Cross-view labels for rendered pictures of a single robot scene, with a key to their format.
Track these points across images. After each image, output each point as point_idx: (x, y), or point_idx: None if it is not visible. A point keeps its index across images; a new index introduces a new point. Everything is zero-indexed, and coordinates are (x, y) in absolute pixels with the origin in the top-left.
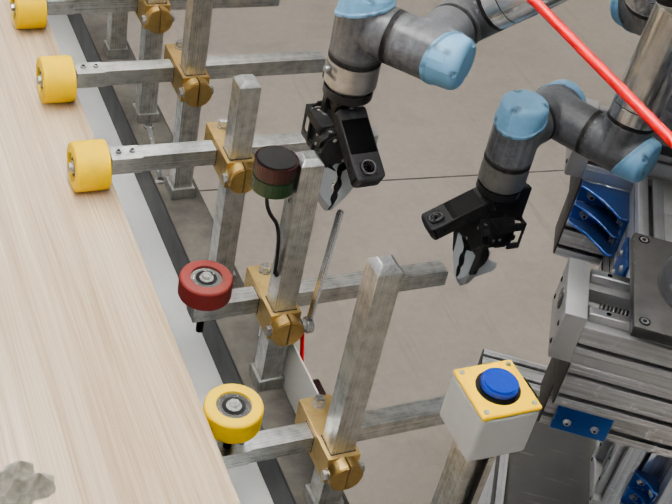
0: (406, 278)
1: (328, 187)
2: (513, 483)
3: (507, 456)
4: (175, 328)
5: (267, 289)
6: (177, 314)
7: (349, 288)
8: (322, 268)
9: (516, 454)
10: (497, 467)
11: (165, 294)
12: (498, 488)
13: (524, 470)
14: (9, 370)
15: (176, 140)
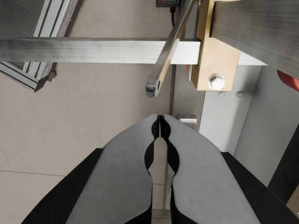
0: (47, 39)
1: (188, 154)
2: (36, 18)
3: (35, 31)
4: (210, 99)
5: (230, 49)
6: (204, 109)
7: (123, 40)
8: (184, 23)
9: (31, 34)
10: (42, 29)
11: (204, 124)
12: (43, 14)
13: (29, 24)
14: None
15: None
